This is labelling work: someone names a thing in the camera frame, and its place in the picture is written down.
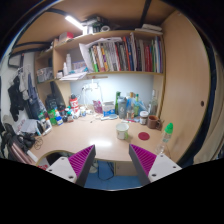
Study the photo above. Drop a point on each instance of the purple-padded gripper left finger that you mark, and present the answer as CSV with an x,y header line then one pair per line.
x,y
76,167

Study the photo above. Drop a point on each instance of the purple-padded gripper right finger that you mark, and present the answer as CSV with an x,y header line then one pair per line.
x,y
151,167

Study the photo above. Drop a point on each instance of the round red coaster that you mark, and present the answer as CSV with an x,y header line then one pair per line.
x,y
143,136

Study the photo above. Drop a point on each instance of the clear bottle green cap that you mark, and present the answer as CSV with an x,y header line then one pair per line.
x,y
166,136

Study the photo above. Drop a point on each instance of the brown ceramic mug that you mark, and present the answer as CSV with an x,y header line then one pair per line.
x,y
154,122

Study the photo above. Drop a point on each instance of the clear glass bottle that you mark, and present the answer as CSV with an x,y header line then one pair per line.
x,y
153,105

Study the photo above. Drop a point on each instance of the small green bottle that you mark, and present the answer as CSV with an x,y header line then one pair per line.
x,y
136,105

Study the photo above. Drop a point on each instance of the pink snack packet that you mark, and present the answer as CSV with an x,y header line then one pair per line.
x,y
97,106

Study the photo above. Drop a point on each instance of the red white canister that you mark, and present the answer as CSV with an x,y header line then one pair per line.
x,y
74,103

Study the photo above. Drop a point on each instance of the blue white tissue pack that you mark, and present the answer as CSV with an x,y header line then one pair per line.
x,y
108,108

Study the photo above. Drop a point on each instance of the black bag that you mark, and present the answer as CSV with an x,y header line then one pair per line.
x,y
54,99

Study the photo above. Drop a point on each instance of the green tall bottle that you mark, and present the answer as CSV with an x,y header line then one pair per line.
x,y
116,102

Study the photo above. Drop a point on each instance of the black hanging clothes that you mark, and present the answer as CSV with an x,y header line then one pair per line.
x,y
16,99

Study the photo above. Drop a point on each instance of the wooden wardrobe side panel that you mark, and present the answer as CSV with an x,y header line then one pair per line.
x,y
187,82

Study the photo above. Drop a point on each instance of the white plastic bottle on shelf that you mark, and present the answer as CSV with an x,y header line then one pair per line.
x,y
68,63

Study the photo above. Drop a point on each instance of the row of books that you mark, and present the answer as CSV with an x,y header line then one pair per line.
x,y
127,53

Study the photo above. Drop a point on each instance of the ceiling strip light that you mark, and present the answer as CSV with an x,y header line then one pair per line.
x,y
74,22

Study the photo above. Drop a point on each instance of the wooden wall shelf unit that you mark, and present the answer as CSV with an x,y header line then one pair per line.
x,y
49,63

